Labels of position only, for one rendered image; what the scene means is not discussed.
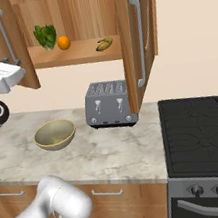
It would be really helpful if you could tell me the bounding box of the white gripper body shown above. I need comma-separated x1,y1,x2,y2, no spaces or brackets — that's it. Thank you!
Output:
0,51,29,96

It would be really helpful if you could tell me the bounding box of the orange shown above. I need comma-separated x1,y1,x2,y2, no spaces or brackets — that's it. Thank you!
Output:
56,34,73,52

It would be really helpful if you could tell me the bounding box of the beige bowl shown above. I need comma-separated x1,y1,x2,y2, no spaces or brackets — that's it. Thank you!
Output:
30,115,81,155

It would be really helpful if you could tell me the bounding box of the yellow banana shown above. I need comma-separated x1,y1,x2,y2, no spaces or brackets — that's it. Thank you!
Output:
93,35,116,53

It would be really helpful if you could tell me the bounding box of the green lettuce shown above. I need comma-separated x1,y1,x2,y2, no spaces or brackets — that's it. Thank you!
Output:
31,21,61,54

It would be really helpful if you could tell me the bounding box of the grey toaster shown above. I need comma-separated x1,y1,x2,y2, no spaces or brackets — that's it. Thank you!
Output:
79,75,141,135

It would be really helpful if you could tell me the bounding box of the black and grey stove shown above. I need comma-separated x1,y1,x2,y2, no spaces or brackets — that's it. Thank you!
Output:
146,90,218,218

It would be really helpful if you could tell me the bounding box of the grey cabinet door handle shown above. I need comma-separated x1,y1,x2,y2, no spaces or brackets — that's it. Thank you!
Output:
0,6,20,67
122,0,154,89

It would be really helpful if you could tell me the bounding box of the wooden wall cabinet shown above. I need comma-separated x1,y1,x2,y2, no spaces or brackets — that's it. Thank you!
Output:
9,0,128,77

